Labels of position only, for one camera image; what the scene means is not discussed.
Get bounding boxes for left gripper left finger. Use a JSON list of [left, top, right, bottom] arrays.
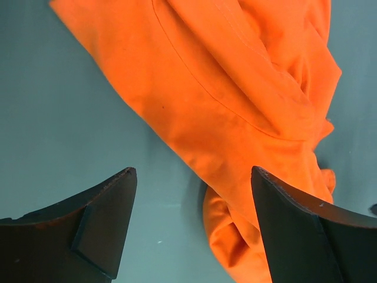
[[1, 167, 137, 282]]

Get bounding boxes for orange t shirt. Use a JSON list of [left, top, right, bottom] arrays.
[[50, 1, 341, 282]]

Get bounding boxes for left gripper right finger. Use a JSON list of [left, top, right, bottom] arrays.
[[251, 166, 376, 283]]

